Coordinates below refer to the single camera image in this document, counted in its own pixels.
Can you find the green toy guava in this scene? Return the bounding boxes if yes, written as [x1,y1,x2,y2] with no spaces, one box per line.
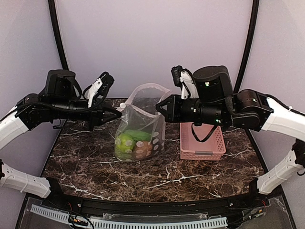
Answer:
[115,133,136,153]

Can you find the clear dotted zip bag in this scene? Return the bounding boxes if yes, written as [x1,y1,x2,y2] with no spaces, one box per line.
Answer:
[114,83,172,162]

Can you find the green toy bitter gourd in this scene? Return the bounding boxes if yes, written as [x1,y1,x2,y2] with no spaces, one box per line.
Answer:
[124,130,151,141]

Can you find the brown toy potato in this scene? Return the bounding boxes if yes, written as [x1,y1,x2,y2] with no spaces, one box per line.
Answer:
[133,141,153,159]

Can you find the pink plastic basket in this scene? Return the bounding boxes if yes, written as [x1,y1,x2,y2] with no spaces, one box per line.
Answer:
[180,122,226,161]

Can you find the green toy pear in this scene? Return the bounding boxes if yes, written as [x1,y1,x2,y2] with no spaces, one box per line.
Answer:
[116,152,134,161]

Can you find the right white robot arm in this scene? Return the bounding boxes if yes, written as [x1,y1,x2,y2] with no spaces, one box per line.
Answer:
[155,65,305,195]

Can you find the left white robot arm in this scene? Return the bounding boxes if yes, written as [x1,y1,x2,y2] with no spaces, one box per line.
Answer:
[0,69,122,198]

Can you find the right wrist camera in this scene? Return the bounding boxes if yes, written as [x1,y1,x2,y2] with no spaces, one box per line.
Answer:
[171,65,199,100]

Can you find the white slotted cable duct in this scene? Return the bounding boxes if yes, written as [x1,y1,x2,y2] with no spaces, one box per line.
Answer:
[30,204,228,229]

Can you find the black front table rail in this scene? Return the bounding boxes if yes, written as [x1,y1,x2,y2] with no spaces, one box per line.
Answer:
[40,190,284,219]

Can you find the left black frame post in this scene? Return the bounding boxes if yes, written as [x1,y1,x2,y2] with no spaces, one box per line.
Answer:
[48,0,69,70]

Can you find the black frame post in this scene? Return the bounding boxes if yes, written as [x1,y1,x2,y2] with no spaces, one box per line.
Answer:
[234,0,260,94]
[48,0,69,70]

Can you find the right black frame post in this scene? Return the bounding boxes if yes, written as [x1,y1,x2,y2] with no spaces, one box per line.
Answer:
[234,0,260,94]

